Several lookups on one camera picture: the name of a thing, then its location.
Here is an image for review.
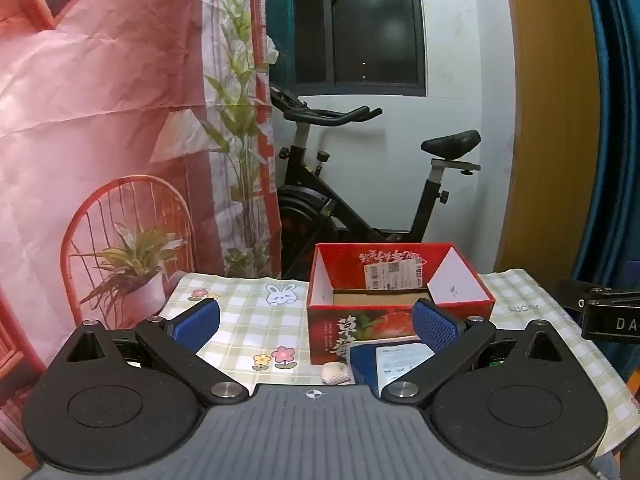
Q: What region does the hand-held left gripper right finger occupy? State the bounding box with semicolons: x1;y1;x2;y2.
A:
382;298;568;408

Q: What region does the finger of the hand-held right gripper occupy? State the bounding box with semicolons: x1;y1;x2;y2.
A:
559;279;618;311

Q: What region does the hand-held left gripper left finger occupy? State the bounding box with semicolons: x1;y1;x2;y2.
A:
65;298;249;407

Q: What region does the red cardboard box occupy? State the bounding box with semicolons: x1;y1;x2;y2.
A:
306;242;497;366

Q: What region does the green checkered tablecloth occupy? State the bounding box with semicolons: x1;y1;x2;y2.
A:
160;269;640;456

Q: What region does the teal curtain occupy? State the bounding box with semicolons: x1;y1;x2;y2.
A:
570;0;640;301

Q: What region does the black exercise bike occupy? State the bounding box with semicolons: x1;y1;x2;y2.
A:
270;87;483;281

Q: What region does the wooden door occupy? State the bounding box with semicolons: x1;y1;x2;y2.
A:
492;0;601;273

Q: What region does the dark framed window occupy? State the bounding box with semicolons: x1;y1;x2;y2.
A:
265;0;427;97

